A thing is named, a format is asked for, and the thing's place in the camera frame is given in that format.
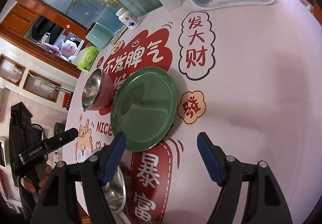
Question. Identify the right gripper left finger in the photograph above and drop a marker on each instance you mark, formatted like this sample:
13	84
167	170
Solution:
58	202

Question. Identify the white pill bottle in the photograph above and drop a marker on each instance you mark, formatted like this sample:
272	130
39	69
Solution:
127	18

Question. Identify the red basket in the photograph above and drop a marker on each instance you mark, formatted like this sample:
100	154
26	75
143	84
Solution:
66	101

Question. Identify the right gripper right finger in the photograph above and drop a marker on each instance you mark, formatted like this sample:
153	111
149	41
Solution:
265	201

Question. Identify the printed pink tablecloth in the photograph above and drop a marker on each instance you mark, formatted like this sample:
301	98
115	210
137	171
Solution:
248	76

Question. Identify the green round plate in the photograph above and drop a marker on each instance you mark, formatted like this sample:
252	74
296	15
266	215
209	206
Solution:
144	108

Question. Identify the small steel bowl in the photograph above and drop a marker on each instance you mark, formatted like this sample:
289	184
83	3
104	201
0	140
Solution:
116	191

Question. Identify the teal canister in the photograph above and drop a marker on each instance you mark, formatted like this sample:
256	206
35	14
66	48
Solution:
99	35

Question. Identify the pill blister pack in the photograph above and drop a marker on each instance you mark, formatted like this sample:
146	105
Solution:
118	34

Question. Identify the pink steel bowl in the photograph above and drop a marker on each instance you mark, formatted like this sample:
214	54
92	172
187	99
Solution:
98	91

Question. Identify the green tissue box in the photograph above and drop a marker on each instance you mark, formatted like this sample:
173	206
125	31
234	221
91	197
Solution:
86	58

